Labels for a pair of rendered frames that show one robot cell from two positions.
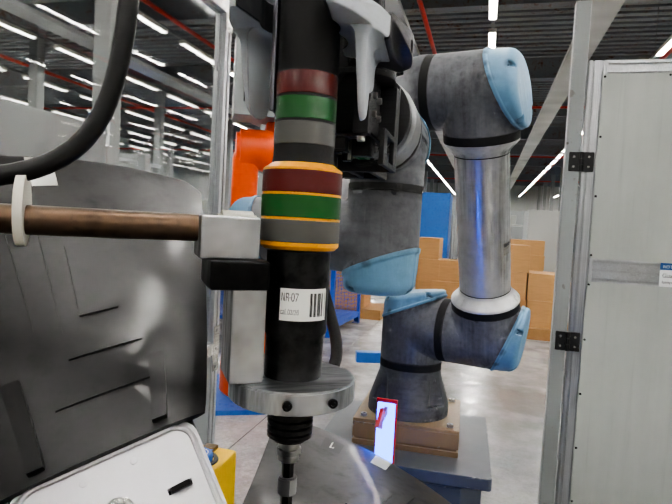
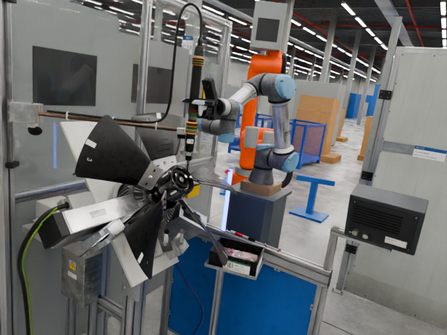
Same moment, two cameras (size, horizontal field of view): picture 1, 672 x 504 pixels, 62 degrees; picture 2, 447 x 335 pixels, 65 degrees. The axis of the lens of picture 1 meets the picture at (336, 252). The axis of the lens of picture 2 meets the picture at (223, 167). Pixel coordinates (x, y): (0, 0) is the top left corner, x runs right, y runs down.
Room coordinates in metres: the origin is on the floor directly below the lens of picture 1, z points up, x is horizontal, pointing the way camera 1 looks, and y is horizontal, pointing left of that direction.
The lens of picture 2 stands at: (-0.95, -0.49, 1.57)
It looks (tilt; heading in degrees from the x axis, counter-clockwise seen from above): 13 degrees down; 16
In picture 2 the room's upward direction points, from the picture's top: 7 degrees clockwise
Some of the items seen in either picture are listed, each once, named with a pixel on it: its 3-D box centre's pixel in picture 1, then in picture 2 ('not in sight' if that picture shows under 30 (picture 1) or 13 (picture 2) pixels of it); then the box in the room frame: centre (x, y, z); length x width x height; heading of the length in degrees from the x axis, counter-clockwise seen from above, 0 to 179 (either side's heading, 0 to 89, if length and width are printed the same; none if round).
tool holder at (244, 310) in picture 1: (278, 308); (187, 141); (0.30, 0.03, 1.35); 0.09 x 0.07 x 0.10; 110
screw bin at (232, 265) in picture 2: not in sight; (236, 256); (0.45, -0.20, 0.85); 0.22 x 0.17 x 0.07; 91
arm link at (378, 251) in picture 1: (367, 238); (224, 129); (0.57, -0.03, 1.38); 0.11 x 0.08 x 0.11; 62
